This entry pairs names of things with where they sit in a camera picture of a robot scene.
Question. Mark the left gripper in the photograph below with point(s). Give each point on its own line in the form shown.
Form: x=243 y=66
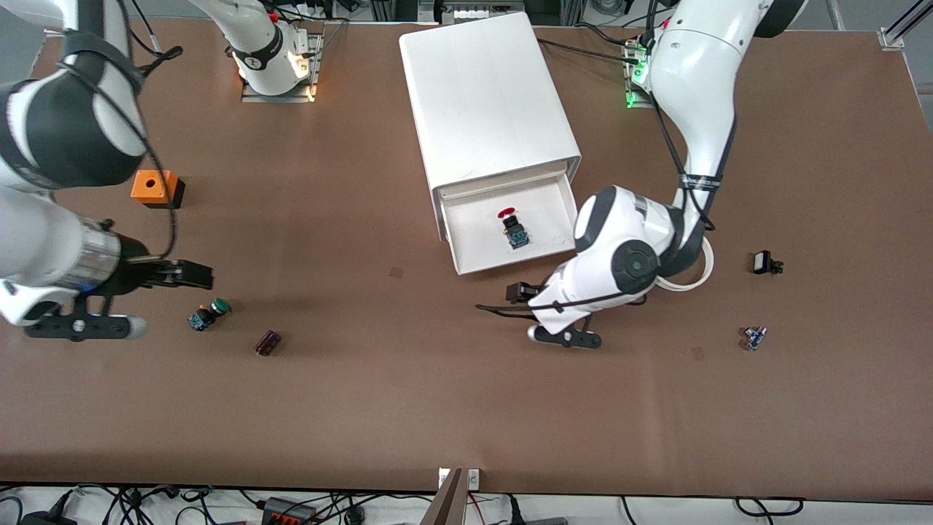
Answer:
x=520 y=292

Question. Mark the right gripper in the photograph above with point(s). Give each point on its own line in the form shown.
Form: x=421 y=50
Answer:
x=135 y=272

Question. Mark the red push button switch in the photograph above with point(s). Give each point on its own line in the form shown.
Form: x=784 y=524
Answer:
x=516 y=232

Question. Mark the white plastic drawer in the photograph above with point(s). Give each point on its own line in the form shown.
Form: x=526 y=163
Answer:
x=481 y=233

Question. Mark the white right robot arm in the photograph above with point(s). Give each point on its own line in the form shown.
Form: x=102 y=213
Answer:
x=44 y=240

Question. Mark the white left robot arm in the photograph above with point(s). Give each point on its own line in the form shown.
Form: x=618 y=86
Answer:
x=692 y=73

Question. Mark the white plastic drawer cabinet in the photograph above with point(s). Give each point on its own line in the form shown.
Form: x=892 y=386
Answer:
x=481 y=95

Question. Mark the maroon cylindrical capacitor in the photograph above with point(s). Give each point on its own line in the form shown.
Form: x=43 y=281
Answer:
x=267 y=343

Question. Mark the white curved plastic strip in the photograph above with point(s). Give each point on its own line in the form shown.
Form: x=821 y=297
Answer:
x=681 y=286

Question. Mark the black power plug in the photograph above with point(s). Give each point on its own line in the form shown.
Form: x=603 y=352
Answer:
x=514 y=510

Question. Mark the small blue electronic component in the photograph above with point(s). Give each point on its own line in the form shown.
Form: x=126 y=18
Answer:
x=754 y=338

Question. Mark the black power strip red switches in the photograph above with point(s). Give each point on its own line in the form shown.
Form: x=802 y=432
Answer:
x=288 y=516

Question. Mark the black power adapter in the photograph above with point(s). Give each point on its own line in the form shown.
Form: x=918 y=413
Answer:
x=47 y=519

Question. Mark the grey metal terminal unit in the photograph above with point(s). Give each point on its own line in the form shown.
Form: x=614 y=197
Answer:
x=481 y=11

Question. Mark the green push button switch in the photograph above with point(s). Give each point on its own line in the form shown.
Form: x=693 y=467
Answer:
x=208 y=315

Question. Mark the orange button enclosure box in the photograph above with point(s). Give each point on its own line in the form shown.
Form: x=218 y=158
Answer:
x=151 y=186

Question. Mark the white metal bracket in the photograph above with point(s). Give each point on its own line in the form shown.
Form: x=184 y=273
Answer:
x=474 y=478
x=443 y=477

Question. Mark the wooden post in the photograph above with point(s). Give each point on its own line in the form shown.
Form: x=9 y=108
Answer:
x=444 y=507

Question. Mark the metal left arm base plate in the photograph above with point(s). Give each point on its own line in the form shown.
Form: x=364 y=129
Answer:
x=633 y=98

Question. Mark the black switch with white face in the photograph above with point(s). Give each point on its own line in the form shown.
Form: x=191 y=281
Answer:
x=762 y=262

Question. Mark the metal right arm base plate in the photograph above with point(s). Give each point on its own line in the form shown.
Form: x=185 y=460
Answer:
x=313 y=51

